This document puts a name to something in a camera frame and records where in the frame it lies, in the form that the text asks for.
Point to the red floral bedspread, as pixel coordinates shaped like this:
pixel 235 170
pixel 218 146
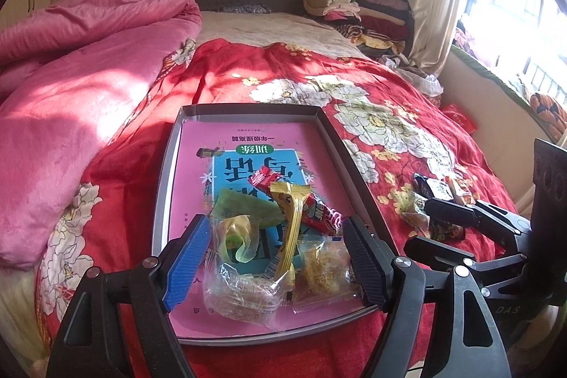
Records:
pixel 390 129

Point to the white plastic bag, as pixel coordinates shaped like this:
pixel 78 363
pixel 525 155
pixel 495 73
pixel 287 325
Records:
pixel 426 84

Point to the dark blue Oreo packet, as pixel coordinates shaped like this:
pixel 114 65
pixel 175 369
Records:
pixel 422 187

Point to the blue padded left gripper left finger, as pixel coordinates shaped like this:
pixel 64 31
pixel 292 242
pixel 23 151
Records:
pixel 181 259

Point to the clear round cookie packet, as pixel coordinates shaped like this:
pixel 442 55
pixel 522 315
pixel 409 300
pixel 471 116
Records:
pixel 247 298

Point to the clear meat floss cake packet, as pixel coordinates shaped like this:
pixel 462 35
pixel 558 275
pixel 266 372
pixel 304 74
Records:
pixel 326 275

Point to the green white snack packet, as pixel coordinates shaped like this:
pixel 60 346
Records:
pixel 237 220

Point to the clear small pastry packet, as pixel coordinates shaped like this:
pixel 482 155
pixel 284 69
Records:
pixel 411 207

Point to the red envelope packet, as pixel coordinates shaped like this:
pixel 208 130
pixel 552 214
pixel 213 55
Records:
pixel 458 116

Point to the gold candy bar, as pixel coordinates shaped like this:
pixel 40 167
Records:
pixel 291 199

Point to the dark green snack packet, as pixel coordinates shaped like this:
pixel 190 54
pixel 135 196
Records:
pixel 445 231

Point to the pink children's book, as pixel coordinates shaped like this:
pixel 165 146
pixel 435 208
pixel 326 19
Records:
pixel 252 147

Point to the stack of folded clothes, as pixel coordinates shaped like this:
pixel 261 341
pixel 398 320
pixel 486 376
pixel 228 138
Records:
pixel 376 27

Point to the pink quilt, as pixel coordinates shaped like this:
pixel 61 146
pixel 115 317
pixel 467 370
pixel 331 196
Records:
pixel 71 75

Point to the orange patterned cushion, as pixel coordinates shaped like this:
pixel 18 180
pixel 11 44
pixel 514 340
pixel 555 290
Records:
pixel 550 113

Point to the orange cracker packet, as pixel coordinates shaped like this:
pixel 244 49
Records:
pixel 461 193

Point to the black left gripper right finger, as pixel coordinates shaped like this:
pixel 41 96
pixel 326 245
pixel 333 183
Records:
pixel 371 260

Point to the red lollipop candy packet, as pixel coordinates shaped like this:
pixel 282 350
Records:
pixel 316 213

